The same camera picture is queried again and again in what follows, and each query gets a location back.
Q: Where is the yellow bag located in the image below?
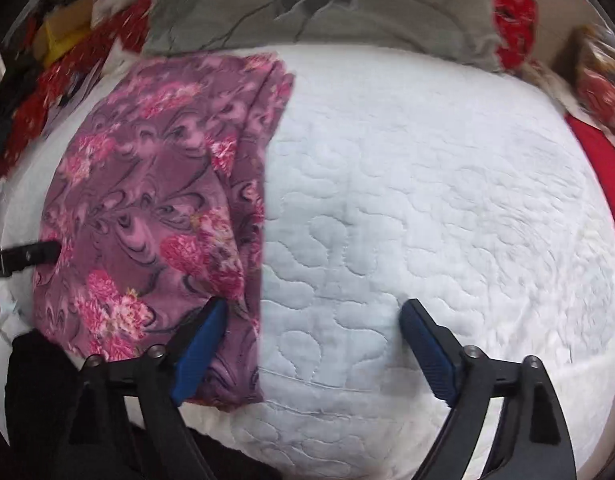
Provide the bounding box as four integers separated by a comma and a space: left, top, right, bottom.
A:
35, 22, 93, 68

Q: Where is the red floral cloth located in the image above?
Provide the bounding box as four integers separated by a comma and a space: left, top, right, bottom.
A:
2, 0, 154, 162

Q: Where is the dark cloth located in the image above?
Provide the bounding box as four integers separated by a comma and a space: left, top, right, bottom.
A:
0, 50, 41, 166

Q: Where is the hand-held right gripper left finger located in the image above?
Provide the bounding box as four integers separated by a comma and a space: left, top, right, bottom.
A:
68, 297, 229, 480

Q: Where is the plain red sheet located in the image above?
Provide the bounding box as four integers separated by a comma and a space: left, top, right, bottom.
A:
565, 115, 615, 198

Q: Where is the grey floral pillow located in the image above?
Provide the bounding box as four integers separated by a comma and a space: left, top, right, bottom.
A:
142, 0, 503, 72

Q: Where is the person's black clothing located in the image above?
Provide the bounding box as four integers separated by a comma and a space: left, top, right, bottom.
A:
5, 330, 283, 480

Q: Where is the purple floral garment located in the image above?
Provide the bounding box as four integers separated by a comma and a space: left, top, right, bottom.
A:
32, 52, 296, 413

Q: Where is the red patterned cushion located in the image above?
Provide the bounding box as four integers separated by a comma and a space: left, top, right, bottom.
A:
487, 0, 539, 72

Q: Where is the clear plastic bag of goods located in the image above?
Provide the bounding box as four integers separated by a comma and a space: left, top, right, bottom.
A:
572, 25, 615, 137

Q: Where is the white quilted mattress pad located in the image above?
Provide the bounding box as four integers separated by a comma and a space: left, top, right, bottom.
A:
0, 42, 615, 480

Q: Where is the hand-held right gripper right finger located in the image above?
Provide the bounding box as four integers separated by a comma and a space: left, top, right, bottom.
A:
398, 299, 578, 480

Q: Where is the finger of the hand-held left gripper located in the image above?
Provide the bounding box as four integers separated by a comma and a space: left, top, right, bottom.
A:
0, 241, 61, 279

